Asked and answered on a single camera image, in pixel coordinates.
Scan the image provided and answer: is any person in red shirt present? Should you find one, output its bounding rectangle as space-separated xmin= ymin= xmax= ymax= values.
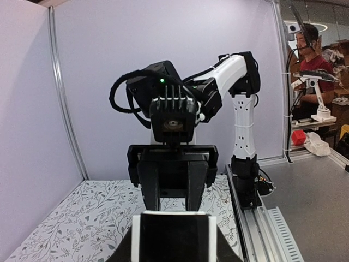
xmin=292 ymin=23 xmax=334 ymax=120

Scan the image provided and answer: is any red cube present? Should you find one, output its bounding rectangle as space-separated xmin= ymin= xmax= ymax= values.
xmin=291 ymin=129 xmax=306 ymax=146

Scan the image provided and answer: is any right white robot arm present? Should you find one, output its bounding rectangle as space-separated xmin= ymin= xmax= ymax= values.
xmin=109 ymin=51 xmax=261 ymax=211

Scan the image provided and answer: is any white crumpled plastic bag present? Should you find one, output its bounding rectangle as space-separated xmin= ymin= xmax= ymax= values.
xmin=304 ymin=132 xmax=331 ymax=157

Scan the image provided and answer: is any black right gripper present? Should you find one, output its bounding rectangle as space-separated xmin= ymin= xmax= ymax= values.
xmin=127 ymin=145 xmax=218 ymax=211

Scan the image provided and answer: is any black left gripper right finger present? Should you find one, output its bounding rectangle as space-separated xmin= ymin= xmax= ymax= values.
xmin=216 ymin=225 xmax=243 ymax=262

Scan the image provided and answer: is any aluminium frame post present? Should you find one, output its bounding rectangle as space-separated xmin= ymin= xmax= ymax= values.
xmin=271 ymin=1 xmax=293 ymax=164
xmin=47 ymin=5 xmax=91 ymax=181

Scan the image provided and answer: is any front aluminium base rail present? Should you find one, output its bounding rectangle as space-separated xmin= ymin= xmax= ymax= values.
xmin=225 ymin=164 xmax=304 ymax=261

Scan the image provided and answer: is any floral patterned table mat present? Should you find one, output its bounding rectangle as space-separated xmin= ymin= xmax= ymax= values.
xmin=1 ymin=175 xmax=240 ymax=261

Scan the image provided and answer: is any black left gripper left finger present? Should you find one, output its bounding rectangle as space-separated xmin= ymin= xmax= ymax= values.
xmin=106 ymin=225 xmax=134 ymax=262

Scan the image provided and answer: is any left aluminium frame post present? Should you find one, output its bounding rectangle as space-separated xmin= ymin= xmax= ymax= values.
xmin=47 ymin=5 xmax=91 ymax=181

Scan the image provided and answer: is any white remote control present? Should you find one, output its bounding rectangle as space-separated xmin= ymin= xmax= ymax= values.
xmin=130 ymin=211 xmax=218 ymax=261

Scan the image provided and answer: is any right aluminium frame post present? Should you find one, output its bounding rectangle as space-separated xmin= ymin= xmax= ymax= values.
xmin=271 ymin=1 xmax=293 ymax=164

